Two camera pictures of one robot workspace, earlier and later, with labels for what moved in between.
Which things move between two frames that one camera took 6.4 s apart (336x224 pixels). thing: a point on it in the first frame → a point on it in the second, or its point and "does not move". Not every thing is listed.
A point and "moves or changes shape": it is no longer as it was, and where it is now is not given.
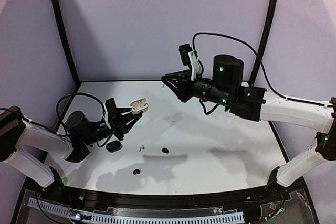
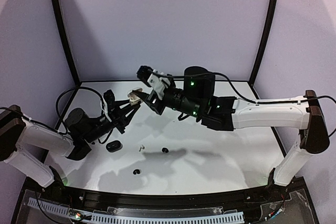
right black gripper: (185, 87) → (155, 102)
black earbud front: (136, 171) does not move
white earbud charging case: (138, 105) moves or changes shape
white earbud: (142, 147) does not move
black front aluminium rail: (83, 196) does not move
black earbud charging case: (114, 146) does not move
